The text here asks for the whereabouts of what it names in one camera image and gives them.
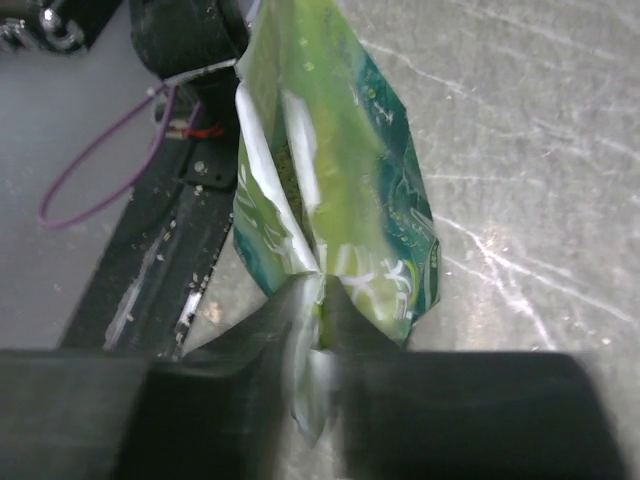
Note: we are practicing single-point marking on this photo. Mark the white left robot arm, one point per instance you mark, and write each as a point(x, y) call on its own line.
point(172, 37)

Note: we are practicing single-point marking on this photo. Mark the green litter bag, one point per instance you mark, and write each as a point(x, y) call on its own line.
point(328, 184)

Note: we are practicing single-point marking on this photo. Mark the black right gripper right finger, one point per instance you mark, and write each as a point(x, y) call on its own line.
point(462, 415)

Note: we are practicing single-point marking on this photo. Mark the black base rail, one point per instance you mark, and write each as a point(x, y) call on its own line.
point(153, 273)

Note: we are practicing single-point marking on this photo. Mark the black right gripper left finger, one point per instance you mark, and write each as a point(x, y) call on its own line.
point(216, 414)

